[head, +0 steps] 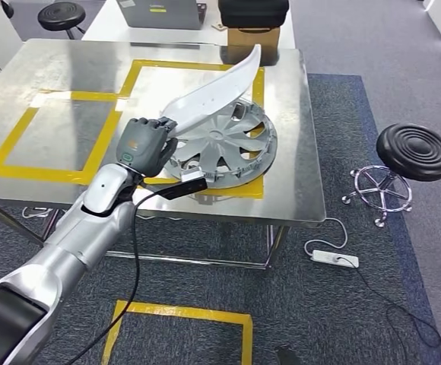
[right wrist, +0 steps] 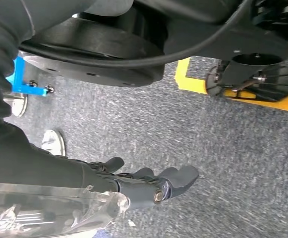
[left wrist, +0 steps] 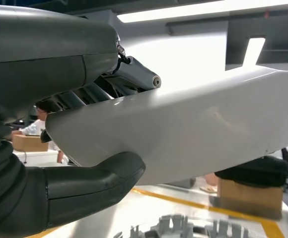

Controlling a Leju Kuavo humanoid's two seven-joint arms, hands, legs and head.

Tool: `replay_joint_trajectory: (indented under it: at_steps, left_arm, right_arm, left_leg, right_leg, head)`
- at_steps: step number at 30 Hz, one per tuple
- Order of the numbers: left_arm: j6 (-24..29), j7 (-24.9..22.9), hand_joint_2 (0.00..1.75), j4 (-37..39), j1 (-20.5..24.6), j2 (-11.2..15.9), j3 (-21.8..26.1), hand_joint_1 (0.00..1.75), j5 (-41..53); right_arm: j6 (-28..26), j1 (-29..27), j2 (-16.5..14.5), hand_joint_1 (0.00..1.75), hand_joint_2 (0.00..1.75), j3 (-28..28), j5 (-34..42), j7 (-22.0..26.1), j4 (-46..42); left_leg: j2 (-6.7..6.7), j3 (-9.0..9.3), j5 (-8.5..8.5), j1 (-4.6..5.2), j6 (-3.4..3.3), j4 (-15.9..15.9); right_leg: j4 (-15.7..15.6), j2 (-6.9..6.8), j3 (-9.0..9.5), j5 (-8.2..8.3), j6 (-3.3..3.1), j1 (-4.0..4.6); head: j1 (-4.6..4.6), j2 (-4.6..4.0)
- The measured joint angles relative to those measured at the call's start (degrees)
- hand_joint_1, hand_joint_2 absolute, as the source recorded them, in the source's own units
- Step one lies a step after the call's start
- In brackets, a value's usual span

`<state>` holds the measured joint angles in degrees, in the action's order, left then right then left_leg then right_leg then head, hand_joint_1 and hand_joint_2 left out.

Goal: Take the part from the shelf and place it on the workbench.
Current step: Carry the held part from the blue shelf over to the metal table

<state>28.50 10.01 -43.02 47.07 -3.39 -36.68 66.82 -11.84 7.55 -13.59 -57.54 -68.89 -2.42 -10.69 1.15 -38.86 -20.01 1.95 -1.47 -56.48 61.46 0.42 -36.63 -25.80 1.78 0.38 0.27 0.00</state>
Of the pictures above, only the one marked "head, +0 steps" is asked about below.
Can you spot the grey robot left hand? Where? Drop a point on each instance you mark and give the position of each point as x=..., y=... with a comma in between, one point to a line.
x=140, y=146

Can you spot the white curved plastic part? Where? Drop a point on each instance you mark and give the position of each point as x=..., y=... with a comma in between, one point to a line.
x=213, y=93

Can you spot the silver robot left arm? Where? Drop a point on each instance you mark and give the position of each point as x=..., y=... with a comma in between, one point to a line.
x=79, y=242

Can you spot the stainless steel workbench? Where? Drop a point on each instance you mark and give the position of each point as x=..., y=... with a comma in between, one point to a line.
x=300, y=151

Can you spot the silver wheel hubcap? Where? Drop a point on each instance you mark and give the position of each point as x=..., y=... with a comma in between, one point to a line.
x=224, y=138

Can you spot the grey laptop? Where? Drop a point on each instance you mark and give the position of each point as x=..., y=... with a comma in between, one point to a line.
x=159, y=17

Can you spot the white desk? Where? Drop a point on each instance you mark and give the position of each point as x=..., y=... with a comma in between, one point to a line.
x=103, y=25

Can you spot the yellow floor tape square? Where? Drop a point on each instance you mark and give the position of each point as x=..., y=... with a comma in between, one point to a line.
x=186, y=312

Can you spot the brown cardboard box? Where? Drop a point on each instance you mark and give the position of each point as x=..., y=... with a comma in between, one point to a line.
x=253, y=36

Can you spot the black hard case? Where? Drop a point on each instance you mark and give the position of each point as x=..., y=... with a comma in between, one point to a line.
x=253, y=12

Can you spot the white power strip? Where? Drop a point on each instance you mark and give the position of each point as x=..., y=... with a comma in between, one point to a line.
x=334, y=259

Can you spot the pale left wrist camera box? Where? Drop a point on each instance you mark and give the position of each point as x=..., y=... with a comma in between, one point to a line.
x=192, y=177

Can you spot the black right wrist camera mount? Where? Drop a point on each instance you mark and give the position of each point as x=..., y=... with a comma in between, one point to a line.
x=288, y=356

